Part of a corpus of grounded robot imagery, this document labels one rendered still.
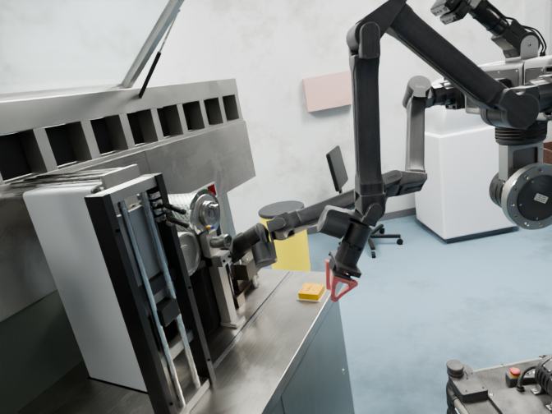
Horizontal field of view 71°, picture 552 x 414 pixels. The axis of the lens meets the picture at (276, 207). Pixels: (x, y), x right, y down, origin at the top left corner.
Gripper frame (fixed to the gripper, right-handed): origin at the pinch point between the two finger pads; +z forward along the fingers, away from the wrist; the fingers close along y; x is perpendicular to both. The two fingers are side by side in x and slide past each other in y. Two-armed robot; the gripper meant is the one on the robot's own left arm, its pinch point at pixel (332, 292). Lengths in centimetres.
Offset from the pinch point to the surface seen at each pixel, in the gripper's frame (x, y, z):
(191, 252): -37.3, -15.0, 7.2
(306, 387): 6.9, -6.0, 34.0
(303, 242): 44, -211, 58
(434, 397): 96, -64, 66
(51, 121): -86, -26, -14
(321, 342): 11.4, -19.4, 26.6
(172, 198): -48, -26, -3
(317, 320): 4.4, -12.6, 15.7
